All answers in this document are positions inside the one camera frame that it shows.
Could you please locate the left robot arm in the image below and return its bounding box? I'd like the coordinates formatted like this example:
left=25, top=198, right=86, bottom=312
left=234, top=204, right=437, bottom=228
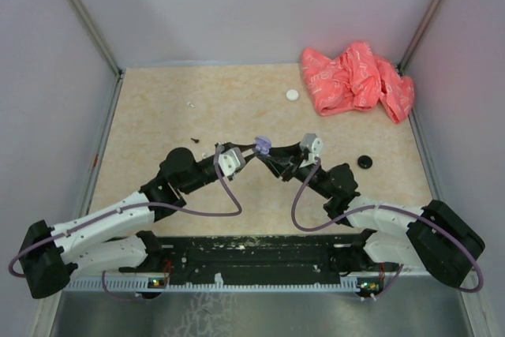
left=9, top=143, right=257, bottom=299

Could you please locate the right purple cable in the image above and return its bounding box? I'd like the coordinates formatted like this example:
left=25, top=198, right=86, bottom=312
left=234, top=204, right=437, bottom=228
left=290, top=157, right=485, bottom=294

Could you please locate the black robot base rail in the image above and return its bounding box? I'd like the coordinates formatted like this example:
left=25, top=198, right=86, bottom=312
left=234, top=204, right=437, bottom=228
left=118, top=228, right=399, bottom=286

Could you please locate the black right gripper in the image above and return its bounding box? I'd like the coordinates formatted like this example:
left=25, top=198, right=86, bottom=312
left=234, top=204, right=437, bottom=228
left=260, top=142, right=334, bottom=199

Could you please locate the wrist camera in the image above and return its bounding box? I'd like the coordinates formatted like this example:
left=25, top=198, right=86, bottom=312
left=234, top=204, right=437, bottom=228
left=218, top=148, right=246, bottom=177
left=299, top=133, right=324, bottom=162

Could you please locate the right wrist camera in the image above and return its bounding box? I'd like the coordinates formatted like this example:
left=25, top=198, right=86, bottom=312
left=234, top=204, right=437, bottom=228
left=299, top=133, right=324, bottom=162

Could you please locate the pink plastic bag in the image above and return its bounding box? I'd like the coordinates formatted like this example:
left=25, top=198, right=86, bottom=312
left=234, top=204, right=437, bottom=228
left=301, top=41, right=414, bottom=124

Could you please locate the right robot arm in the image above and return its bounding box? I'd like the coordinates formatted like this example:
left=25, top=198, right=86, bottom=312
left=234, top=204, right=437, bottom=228
left=258, top=138, right=485, bottom=293

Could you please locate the black round charging case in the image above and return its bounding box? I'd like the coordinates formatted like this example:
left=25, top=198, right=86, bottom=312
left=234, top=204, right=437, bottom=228
left=357, top=155, right=373, bottom=170

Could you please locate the white round charging case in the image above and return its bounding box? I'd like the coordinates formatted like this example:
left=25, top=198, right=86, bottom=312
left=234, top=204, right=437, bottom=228
left=286, top=89, right=299, bottom=102

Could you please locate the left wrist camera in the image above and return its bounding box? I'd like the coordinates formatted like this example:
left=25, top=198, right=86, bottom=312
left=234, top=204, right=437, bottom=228
left=218, top=148, right=246, bottom=177

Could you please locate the purple charging case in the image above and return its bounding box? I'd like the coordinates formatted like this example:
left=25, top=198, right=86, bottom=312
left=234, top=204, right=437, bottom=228
left=254, top=136, right=272, bottom=155

